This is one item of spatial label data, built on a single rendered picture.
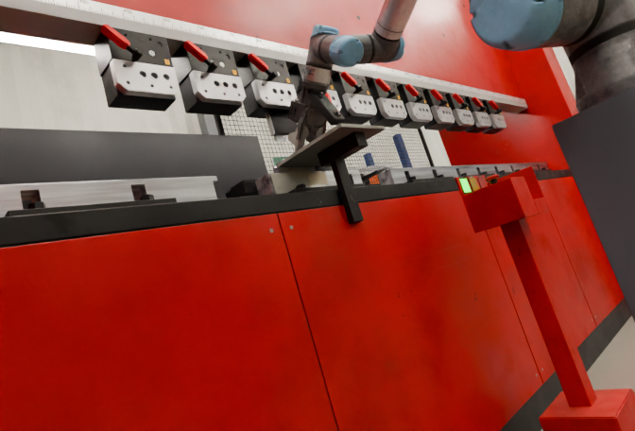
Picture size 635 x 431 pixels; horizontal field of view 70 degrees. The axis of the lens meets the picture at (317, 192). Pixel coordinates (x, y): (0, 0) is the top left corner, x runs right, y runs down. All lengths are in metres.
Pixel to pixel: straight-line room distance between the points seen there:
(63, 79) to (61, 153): 4.61
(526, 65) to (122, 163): 2.54
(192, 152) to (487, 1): 1.30
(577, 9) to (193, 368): 0.82
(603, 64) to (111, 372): 0.87
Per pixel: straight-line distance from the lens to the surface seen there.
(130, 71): 1.15
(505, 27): 0.73
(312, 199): 1.13
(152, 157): 1.72
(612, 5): 0.83
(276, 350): 0.97
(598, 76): 0.80
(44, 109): 5.98
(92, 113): 6.04
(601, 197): 0.78
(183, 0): 1.38
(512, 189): 1.40
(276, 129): 1.36
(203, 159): 1.82
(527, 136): 3.26
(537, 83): 3.28
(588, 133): 0.78
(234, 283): 0.93
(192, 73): 1.24
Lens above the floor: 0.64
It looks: 11 degrees up
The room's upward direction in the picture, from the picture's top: 17 degrees counter-clockwise
